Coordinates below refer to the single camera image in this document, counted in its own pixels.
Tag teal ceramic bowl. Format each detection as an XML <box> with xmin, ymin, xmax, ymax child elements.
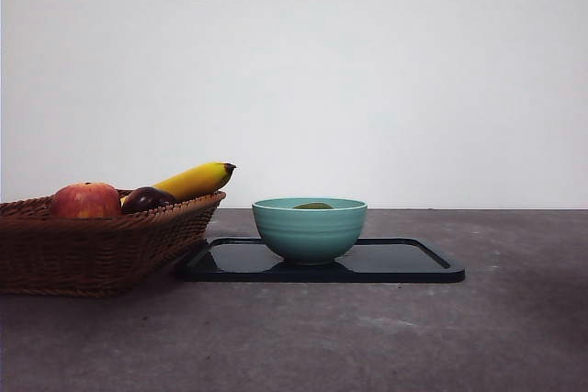
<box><xmin>251</xmin><ymin>197</ymin><xmax>369</xmax><ymax>266</ymax></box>

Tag yellow banana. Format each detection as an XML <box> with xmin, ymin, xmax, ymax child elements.
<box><xmin>119</xmin><ymin>162</ymin><xmax>237</xmax><ymax>206</ymax></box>

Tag black rectangular tray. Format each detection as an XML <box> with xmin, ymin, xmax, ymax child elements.
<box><xmin>176</xmin><ymin>236</ymin><xmax>466</xmax><ymax>284</ymax></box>

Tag dark purple plum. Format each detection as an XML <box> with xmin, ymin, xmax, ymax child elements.
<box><xmin>120</xmin><ymin>185</ymin><xmax>178</xmax><ymax>216</ymax></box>

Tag red apple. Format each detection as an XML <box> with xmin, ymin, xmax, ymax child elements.
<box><xmin>49</xmin><ymin>181</ymin><xmax>123</xmax><ymax>218</ymax></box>

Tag brown wicker basket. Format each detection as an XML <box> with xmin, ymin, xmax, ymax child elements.
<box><xmin>0</xmin><ymin>189</ymin><xmax>227</xmax><ymax>298</ymax></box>

